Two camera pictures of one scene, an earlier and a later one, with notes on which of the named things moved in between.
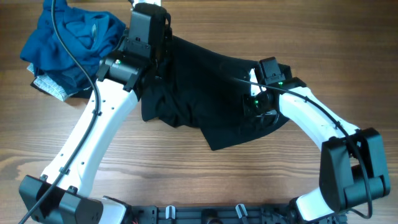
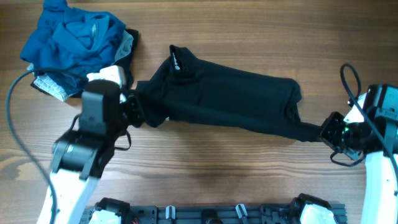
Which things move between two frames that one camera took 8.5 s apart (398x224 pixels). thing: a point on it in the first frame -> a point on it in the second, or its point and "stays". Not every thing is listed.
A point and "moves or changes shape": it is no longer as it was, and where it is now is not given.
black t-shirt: x=196 y=87 moves or changes shape
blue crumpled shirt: x=92 y=35 stays
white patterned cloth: x=45 y=83 stays
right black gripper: x=247 y=109 -> x=333 y=119
